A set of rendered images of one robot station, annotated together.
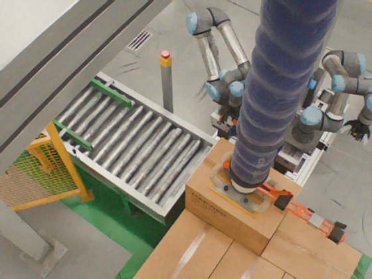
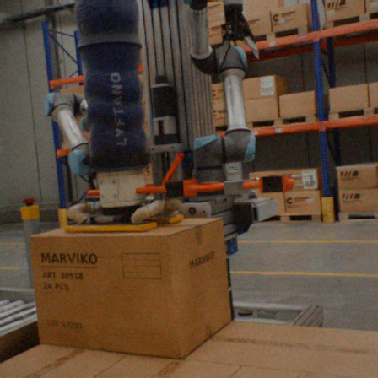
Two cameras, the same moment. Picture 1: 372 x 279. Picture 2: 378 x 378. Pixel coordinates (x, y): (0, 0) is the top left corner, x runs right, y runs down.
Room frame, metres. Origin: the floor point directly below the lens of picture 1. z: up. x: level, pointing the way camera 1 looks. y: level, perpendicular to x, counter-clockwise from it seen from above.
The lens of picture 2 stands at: (-1.02, -0.34, 1.17)
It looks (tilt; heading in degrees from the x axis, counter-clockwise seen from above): 3 degrees down; 353
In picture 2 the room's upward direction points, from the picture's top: 5 degrees counter-clockwise
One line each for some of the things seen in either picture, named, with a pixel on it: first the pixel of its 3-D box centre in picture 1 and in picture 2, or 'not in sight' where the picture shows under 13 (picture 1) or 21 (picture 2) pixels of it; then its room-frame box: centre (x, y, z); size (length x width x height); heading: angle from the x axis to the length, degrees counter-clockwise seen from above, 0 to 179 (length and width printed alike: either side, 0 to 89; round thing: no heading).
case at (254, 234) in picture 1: (240, 197); (132, 279); (1.00, -0.36, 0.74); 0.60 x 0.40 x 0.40; 54
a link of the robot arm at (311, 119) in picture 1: (311, 119); (209, 150); (1.31, -0.75, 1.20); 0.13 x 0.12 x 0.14; 81
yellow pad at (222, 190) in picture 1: (235, 195); (109, 223); (0.92, -0.30, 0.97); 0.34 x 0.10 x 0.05; 53
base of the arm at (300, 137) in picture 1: (305, 129); (209, 177); (1.31, -0.74, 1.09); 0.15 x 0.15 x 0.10
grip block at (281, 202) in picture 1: (283, 200); (180, 188); (0.85, -0.55, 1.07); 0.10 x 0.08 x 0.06; 143
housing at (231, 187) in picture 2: (315, 221); (237, 186); (0.72, -0.73, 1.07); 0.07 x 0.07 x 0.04; 53
